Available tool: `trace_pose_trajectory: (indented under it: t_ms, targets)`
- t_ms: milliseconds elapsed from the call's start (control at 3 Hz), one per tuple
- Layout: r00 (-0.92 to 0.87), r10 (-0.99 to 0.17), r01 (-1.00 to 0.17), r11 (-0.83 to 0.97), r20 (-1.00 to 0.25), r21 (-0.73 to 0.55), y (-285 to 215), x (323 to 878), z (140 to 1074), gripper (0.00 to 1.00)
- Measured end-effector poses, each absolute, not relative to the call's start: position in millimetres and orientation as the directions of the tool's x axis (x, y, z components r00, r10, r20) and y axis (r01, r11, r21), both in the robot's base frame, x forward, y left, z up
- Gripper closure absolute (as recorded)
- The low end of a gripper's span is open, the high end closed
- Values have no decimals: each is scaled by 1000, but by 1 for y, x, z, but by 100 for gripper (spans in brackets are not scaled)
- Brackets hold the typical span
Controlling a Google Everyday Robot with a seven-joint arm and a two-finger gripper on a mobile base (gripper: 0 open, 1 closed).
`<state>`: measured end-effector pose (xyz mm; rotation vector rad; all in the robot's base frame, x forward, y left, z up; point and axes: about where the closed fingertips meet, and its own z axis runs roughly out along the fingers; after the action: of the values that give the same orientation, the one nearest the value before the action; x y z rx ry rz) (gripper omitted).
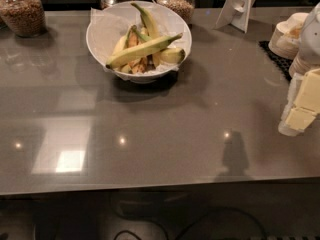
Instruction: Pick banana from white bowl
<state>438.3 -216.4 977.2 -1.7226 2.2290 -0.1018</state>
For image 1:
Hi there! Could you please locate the black cable under table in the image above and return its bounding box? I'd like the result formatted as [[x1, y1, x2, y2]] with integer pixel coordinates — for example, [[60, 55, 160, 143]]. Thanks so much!
[[109, 192, 269, 240]]

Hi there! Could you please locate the small left banana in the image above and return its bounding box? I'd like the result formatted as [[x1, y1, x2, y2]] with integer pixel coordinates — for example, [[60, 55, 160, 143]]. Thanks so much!
[[113, 29, 131, 54]]

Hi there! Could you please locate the black mesh mat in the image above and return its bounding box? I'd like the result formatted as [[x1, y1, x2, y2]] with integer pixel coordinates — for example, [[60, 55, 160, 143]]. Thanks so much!
[[259, 41, 292, 82]]

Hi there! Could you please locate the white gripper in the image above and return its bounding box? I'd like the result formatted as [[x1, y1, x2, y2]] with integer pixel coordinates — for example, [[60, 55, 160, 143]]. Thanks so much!
[[278, 68, 320, 137]]

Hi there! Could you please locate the left glass jar with grains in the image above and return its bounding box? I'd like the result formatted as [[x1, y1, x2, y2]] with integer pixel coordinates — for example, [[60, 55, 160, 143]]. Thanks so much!
[[0, 0, 46, 37]]

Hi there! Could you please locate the white bowl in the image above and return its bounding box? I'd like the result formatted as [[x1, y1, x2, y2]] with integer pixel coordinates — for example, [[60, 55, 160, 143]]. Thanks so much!
[[86, 1, 192, 84]]

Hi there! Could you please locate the right glass jar with grains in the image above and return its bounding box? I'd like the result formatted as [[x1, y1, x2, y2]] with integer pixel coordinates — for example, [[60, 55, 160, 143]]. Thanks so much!
[[154, 0, 195, 24]]

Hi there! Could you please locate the white paper bowl liner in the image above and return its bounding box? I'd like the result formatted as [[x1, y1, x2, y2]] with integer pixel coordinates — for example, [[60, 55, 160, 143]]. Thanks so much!
[[86, 1, 192, 84]]

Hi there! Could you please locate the white folded card stand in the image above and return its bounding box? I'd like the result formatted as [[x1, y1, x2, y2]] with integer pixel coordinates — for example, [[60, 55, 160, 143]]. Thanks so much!
[[215, 0, 256, 33]]

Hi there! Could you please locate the upright back banana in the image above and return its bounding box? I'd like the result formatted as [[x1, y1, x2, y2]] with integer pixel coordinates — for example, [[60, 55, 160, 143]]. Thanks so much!
[[131, 2, 160, 67]]

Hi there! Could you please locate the short right banana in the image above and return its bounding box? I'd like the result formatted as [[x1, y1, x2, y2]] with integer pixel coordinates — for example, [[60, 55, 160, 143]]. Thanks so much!
[[160, 47, 186, 64]]

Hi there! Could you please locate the long front yellow-green banana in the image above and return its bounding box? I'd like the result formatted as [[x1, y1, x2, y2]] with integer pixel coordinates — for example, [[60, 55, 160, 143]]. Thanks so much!
[[105, 33, 183, 69]]

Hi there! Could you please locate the stack of paper bowls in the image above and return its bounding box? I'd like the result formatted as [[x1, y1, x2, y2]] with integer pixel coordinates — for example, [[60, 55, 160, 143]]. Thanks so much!
[[268, 12, 308, 60]]

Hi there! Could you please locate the glass jar with grains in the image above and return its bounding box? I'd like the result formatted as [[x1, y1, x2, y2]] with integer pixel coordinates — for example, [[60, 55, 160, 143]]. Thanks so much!
[[0, 0, 46, 37], [154, 0, 195, 24]]

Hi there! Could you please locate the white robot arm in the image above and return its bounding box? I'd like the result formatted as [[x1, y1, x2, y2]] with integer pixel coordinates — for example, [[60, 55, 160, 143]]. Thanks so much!
[[278, 3, 320, 136]]

